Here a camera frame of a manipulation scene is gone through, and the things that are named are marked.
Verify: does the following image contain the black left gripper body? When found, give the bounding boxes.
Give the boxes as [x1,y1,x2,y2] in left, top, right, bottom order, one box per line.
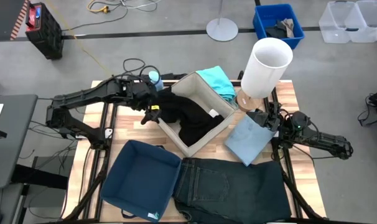
[131,80,161,111]

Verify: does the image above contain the black aluminium table frame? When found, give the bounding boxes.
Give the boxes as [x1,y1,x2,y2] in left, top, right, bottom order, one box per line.
[63,79,326,224]

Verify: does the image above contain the turquoise garment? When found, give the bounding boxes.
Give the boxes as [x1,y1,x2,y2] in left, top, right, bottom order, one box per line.
[195,65,238,103]

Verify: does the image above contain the beige cloth in crate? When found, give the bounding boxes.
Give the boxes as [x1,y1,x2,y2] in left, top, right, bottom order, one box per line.
[281,17,296,39]

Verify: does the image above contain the light grey-blue garment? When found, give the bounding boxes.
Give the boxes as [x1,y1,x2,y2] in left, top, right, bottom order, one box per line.
[224,114,278,167]

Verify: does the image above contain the beige fabric storage bin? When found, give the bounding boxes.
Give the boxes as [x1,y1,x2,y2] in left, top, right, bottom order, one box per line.
[157,71,239,158]

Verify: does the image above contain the navy blue fabric bin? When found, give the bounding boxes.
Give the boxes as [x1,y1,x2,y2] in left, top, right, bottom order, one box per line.
[100,139,182,223]

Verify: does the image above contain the grey white floor cables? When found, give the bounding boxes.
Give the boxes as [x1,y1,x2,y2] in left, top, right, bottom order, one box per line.
[119,0,163,13]

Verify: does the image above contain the clear plastic tub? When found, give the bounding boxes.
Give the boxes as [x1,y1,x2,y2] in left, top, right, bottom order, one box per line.
[318,1,360,44]
[343,0,377,44]

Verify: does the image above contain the looped black floor cable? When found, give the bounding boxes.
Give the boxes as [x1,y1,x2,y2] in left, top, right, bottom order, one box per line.
[123,58,146,75]

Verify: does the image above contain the black garment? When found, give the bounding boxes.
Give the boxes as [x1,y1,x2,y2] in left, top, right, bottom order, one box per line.
[156,86,225,147]

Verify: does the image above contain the coiled yellow extension cord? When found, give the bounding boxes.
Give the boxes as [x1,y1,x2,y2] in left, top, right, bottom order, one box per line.
[86,0,110,14]

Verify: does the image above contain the black mat with striped edge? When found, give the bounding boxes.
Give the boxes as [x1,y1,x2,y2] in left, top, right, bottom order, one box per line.
[0,0,30,41]

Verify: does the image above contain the blue plastic crate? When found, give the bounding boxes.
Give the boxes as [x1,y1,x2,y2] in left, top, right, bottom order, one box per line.
[252,2,305,50]

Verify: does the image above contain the round grey floor stand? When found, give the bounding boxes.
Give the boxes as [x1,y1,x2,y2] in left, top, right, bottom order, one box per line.
[205,0,239,42]

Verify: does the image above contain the black and red toolbox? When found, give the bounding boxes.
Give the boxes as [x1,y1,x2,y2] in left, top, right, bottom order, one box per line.
[25,2,65,60]

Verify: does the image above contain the black cloth in crate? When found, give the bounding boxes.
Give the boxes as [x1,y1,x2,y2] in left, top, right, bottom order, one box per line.
[265,20,289,40]

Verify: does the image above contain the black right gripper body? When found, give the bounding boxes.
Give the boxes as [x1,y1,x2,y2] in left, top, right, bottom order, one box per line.
[263,102,284,133]

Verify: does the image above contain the tangled black cables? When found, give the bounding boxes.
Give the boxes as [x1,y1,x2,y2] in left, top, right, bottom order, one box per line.
[20,119,83,218]

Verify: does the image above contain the dark grey desk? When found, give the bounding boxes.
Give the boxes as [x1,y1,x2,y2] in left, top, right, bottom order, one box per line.
[0,94,39,189]

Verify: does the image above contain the white lamp with wooden base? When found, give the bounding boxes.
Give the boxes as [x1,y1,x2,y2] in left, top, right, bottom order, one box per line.
[236,37,294,113]

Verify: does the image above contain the long yellow floor cable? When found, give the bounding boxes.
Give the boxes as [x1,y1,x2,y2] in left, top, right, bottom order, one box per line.
[45,0,113,77]

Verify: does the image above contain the dark denim jeans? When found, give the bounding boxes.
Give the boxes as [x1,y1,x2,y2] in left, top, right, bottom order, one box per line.
[172,157,292,224]

